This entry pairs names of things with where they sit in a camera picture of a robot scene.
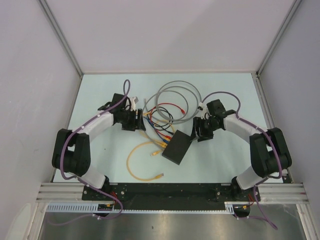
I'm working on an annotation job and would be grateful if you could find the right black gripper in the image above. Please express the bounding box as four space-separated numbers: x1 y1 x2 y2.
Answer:
189 116 220 142

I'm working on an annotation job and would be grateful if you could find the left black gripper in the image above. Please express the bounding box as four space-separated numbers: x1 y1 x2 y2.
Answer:
119 108 146 132

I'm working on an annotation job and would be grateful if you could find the black network switch box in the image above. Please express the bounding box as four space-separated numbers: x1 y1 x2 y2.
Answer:
161 130 192 166

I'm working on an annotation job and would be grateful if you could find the red ethernet cable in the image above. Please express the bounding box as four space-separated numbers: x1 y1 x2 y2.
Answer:
148 102 186 140

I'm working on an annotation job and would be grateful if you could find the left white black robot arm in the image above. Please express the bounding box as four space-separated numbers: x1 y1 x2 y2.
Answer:
51 93 146 200

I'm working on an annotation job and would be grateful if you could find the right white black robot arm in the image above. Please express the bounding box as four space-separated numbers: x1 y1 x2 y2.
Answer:
191 99 292 201

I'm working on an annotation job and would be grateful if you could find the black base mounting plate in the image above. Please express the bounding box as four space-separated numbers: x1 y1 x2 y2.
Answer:
81 182 261 211

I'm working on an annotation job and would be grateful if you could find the black ethernet cable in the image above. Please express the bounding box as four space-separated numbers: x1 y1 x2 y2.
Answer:
148 106 176 133

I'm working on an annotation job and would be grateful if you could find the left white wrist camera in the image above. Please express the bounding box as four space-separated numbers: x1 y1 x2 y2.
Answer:
129 96 139 111

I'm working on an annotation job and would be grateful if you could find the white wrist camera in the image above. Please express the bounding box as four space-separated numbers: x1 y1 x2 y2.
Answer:
129 96 139 111
197 102 208 115

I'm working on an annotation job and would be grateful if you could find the blue ethernet cable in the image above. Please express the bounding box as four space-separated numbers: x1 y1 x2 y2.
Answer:
144 115 173 139

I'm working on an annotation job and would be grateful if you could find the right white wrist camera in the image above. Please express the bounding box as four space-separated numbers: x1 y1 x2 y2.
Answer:
197 102 208 115

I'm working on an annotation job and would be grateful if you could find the grey ethernet cable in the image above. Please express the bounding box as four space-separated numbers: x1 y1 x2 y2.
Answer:
139 80 203 146

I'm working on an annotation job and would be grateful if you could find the grey slotted cable duct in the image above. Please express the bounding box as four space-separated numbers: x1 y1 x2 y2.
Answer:
46 203 234 215

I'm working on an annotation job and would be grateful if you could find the aluminium frame rail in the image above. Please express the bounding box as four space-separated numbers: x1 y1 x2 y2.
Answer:
37 182 309 204

